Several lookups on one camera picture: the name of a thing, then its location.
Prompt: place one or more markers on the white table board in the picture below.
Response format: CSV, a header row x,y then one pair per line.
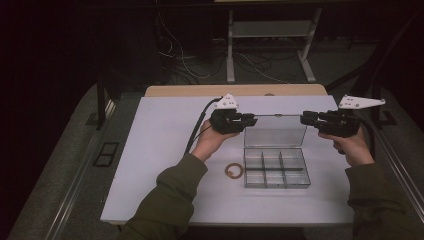
x,y
160,140

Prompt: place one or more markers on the clear plastic compartment box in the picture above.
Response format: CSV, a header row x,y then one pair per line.
x,y
276,166

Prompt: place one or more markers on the aluminium floor rail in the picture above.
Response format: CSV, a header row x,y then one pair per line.
x,y
400,173
75,190

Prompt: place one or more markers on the person's left hand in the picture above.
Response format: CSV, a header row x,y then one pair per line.
x,y
208,141

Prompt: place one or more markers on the person's right hand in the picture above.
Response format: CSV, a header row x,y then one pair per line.
x,y
355,150

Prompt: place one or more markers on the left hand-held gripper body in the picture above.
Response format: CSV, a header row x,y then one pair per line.
x,y
225,121

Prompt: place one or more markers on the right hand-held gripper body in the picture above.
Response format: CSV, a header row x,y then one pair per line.
x,y
340,123

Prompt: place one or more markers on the wooden table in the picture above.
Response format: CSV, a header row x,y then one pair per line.
x,y
200,90

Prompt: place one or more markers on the black frame post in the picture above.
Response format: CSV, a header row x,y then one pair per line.
x,y
376,113
100,103

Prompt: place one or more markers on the white metal stand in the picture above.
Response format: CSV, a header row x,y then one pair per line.
x,y
270,29

